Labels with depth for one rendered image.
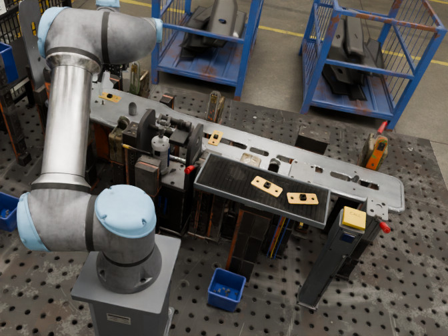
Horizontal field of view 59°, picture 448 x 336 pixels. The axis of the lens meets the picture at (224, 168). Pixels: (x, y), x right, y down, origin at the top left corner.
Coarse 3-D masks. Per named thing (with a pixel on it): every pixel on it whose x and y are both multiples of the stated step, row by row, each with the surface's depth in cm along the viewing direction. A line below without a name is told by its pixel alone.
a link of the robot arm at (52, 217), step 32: (64, 32) 84; (96, 32) 85; (64, 64) 84; (96, 64) 87; (64, 96) 82; (64, 128) 81; (64, 160) 80; (32, 192) 78; (64, 192) 77; (32, 224) 75; (64, 224) 76
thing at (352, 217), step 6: (348, 210) 108; (354, 210) 109; (348, 216) 107; (354, 216) 107; (360, 216) 107; (342, 222) 106; (348, 222) 105; (354, 222) 106; (360, 222) 106; (360, 228) 105
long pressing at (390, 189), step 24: (96, 96) 157; (120, 96) 159; (96, 120) 146; (192, 120) 154; (264, 144) 149; (264, 168) 139; (288, 168) 141; (336, 168) 145; (360, 168) 147; (336, 192) 136; (360, 192) 137; (384, 192) 139
